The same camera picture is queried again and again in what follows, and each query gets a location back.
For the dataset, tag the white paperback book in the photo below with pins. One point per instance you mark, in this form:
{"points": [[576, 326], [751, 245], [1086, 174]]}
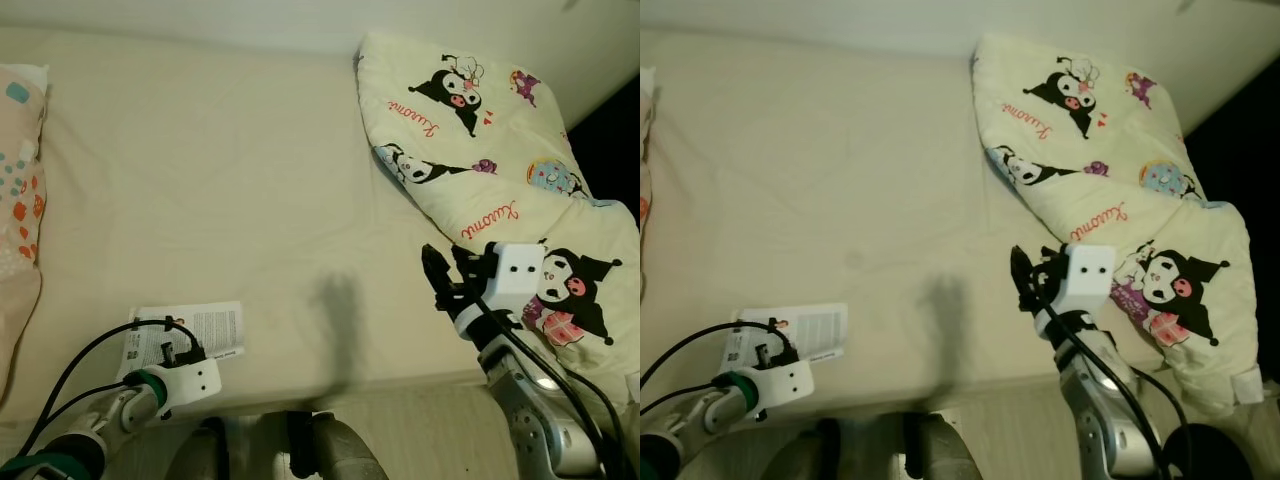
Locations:
{"points": [[215, 330], [820, 330]]}

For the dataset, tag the grey robot leg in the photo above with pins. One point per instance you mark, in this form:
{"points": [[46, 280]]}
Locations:
{"points": [[205, 455], [825, 455], [345, 455], [950, 455]]}

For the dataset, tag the pink pillow with orange print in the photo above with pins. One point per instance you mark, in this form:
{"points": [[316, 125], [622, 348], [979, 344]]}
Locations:
{"points": [[20, 200], [646, 150]]}

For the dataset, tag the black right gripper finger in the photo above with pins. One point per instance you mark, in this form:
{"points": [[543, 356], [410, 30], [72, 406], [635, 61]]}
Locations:
{"points": [[1026, 275], [438, 272]]}

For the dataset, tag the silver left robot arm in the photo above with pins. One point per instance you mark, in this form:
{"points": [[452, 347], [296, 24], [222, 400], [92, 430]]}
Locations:
{"points": [[100, 420], [700, 415]]}

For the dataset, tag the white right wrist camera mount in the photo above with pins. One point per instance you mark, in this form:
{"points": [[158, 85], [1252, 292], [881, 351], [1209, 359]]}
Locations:
{"points": [[1088, 278], [515, 275]]}

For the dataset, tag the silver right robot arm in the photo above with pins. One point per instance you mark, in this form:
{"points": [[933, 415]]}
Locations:
{"points": [[1100, 420], [530, 410]]}

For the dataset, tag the cream sheeted bed mattress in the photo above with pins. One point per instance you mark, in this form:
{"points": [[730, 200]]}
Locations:
{"points": [[850, 150], [250, 150]]}

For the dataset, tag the grey robot left leg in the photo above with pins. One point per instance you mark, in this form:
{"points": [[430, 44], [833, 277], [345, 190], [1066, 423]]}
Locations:
{"points": [[205, 455], [825, 455]]}

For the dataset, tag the cream cartoon print quilt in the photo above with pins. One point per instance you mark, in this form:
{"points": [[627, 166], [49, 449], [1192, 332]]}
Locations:
{"points": [[470, 190], [1085, 195]]}

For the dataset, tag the black round floor object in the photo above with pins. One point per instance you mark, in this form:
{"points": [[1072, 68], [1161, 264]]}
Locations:
{"points": [[1215, 455]]}

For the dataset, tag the grey robot right leg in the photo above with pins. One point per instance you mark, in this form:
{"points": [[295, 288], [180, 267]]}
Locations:
{"points": [[345, 455], [950, 455]]}

